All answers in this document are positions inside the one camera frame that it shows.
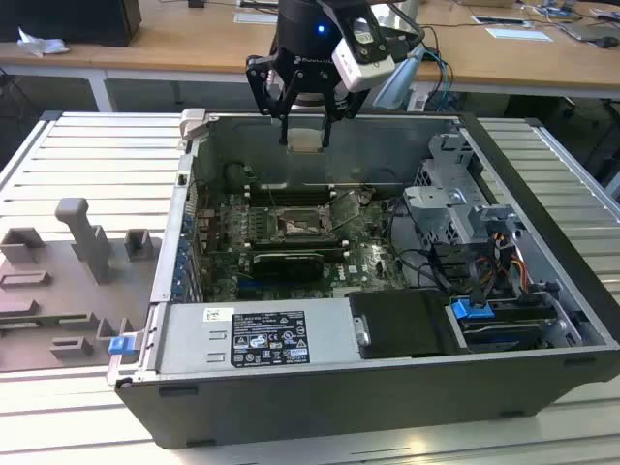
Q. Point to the CPU socket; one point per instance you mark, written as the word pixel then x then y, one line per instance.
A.
pixel 295 227

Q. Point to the grey laptop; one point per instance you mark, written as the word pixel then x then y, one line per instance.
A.
pixel 588 31

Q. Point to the crumpled white paper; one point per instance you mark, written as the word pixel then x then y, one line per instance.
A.
pixel 41 44

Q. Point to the white flat sheet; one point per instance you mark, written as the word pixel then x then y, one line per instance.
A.
pixel 520 34

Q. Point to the grey parts rack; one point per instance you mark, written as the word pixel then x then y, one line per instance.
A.
pixel 58 300

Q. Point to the wooden desk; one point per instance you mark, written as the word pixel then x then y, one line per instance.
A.
pixel 48 60
pixel 203 43

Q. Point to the silver metal drive cage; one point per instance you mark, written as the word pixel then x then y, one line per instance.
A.
pixel 445 203

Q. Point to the black box on desk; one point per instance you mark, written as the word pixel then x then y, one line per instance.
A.
pixel 72 19

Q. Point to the round coin battery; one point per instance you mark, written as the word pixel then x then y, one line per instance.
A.
pixel 365 196

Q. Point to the blue expansion slot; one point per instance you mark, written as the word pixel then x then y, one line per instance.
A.
pixel 252 286

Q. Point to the black RAM slot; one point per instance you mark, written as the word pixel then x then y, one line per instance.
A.
pixel 290 190
pixel 334 250
pixel 310 240
pixel 290 198

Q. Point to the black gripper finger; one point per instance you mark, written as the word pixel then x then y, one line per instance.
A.
pixel 259 87
pixel 346 106

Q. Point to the silver power supply with label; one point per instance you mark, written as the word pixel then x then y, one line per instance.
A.
pixel 194 339

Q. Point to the black plastic shroud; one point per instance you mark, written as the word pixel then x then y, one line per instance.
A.
pixel 402 324

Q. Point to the hard disk in blue carrier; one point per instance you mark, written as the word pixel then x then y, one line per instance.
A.
pixel 472 309

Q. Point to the small blue plastic clip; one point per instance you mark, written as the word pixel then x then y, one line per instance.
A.
pixel 121 345

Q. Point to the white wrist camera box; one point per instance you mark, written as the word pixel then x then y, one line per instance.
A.
pixel 368 68

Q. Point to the black graphics card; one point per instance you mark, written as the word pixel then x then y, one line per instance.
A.
pixel 288 264

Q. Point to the black computer mouse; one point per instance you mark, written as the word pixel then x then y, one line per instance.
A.
pixel 608 42

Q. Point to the small CPU plate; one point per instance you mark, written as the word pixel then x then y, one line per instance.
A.
pixel 305 140

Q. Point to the green motherboard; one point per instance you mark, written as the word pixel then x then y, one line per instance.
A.
pixel 373 261

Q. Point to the black open PC case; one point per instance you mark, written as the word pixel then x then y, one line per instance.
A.
pixel 339 416

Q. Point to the pale blue teach pendant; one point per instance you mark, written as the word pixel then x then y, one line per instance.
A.
pixel 399 82

